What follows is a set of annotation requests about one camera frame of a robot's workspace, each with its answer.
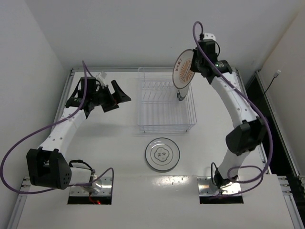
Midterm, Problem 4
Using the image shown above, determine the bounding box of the orange sunburst plate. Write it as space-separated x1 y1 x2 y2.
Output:
173 49 195 89

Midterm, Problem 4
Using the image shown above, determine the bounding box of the green rimmed plate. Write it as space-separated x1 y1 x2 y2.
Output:
176 85 190 101

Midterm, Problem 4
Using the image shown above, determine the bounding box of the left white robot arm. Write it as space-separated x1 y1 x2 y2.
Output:
26 77 131 189

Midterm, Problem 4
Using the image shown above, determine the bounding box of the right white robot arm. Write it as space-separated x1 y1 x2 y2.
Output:
191 33 269 188

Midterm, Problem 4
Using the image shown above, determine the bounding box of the white plate dark rim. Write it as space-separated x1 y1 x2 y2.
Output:
144 137 181 173

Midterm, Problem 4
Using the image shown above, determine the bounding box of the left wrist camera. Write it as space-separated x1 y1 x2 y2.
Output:
95 72 107 87

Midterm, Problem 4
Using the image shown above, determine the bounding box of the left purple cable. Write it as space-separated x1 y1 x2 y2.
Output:
0 60 114 193

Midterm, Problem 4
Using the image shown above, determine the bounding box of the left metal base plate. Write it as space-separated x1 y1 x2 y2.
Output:
69 177 113 197

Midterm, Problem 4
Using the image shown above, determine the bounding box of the metal base plate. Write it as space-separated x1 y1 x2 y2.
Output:
197 177 242 197
69 177 113 197

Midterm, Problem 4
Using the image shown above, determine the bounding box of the black wall cable white plug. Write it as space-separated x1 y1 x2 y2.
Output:
263 69 281 96

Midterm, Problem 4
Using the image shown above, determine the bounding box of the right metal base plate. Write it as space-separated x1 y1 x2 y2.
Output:
197 177 242 197

